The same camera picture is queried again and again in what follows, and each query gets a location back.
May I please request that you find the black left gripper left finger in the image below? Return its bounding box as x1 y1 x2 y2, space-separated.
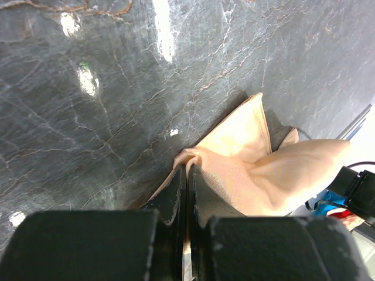
1 168 186 280

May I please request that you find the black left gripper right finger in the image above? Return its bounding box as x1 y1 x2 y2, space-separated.
189 166 370 280

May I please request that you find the peach satin napkin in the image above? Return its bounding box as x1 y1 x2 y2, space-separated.
148 92 352 217

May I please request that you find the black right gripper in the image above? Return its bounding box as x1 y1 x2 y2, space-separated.
329 166 374 225

